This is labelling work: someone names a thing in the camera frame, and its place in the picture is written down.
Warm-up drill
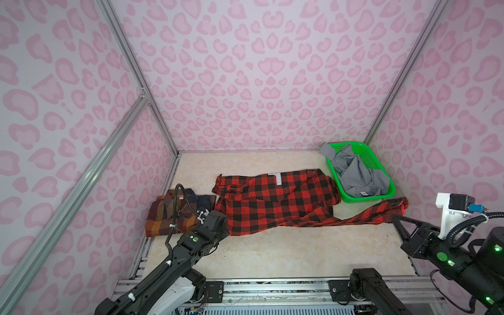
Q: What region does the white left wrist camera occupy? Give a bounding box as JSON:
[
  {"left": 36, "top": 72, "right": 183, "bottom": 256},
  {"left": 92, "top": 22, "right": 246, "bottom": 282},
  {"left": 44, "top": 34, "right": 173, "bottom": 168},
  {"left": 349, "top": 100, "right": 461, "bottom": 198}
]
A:
[{"left": 197, "top": 209, "right": 209, "bottom": 224}]

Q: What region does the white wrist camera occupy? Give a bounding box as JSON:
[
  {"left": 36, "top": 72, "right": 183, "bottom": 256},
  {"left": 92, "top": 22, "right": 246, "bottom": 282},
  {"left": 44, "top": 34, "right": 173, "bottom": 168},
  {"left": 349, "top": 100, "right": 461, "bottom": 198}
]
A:
[
  {"left": 197, "top": 209, "right": 209, "bottom": 224},
  {"left": 435, "top": 192, "right": 486, "bottom": 240}
]

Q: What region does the corner aluminium post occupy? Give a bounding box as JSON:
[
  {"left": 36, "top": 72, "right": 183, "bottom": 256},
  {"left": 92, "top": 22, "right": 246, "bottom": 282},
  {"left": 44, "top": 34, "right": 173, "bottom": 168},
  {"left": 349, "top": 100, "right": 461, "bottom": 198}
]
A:
[
  {"left": 364, "top": 0, "right": 452, "bottom": 146},
  {"left": 95, "top": 0, "right": 179, "bottom": 157}
]

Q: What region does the folded brown plaid shirt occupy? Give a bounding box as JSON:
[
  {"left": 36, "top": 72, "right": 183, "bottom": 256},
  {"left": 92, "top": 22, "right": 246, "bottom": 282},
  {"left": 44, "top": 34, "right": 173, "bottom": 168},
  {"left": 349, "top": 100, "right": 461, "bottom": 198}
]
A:
[{"left": 144, "top": 188, "right": 217, "bottom": 238}]

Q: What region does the left corner aluminium post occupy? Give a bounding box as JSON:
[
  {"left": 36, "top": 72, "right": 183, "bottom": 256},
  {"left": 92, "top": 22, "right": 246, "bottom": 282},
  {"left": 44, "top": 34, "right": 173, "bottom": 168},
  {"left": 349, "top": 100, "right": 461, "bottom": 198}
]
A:
[{"left": 95, "top": 0, "right": 179, "bottom": 157}]

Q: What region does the right corner aluminium post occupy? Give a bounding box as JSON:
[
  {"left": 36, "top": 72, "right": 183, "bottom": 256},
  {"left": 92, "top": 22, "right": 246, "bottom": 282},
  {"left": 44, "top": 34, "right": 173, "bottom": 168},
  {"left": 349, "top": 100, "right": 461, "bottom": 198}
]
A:
[{"left": 364, "top": 0, "right": 452, "bottom": 146}]

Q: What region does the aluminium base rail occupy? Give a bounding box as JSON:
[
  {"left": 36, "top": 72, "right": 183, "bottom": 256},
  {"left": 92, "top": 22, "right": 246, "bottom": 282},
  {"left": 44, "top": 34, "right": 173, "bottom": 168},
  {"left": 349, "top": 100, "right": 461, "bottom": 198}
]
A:
[{"left": 112, "top": 266, "right": 445, "bottom": 314}]

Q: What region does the red black plaid shirt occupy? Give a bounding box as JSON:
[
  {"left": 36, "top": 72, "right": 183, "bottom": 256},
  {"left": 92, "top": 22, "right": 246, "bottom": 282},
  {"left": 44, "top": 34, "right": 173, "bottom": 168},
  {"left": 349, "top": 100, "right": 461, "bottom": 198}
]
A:
[{"left": 212, "top": 169, "right": 409, "bottom": 236}]

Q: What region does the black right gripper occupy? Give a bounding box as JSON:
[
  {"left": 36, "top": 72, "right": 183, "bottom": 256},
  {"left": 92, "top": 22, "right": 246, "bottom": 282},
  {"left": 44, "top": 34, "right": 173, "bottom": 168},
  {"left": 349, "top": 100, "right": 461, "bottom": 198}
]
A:
[{"left": 386, "top": 209, "right": 504, "bottom": 303}]

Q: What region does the grey shirt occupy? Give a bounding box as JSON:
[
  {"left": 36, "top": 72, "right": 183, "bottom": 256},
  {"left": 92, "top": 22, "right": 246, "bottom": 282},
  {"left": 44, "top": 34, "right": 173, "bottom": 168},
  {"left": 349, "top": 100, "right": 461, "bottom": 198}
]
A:
[{"left": 320, "top": 143, "right": 390, "bottom": 198}]

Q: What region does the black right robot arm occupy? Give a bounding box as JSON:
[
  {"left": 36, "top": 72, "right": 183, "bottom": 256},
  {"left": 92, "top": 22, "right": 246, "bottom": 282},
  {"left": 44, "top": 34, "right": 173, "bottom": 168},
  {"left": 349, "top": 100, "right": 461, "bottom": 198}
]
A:
[{"left": 349, "top": 212, "right": 503, "bottom": 314}]

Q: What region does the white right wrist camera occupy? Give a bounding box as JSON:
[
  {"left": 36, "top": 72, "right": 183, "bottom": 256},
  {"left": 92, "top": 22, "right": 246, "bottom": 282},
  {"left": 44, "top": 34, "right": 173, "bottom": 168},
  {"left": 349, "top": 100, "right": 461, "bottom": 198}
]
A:
[{"left": 435, "top": 192, "right": 486, "bottom": 240}]

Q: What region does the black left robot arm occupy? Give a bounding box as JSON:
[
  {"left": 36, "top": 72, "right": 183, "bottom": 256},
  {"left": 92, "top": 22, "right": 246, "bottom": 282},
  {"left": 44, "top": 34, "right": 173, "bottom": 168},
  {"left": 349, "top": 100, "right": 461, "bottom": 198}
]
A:
[{"left": 94, "top": 211, "right": 228, "bottom": 314}]

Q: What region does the aluminium frame diagonal bar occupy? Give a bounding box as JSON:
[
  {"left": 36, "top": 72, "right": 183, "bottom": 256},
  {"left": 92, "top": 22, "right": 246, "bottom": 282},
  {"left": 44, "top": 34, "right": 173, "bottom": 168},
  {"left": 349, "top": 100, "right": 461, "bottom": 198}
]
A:
[{"left": 0, "top": 94, "right": 150, "bottom": 315}]

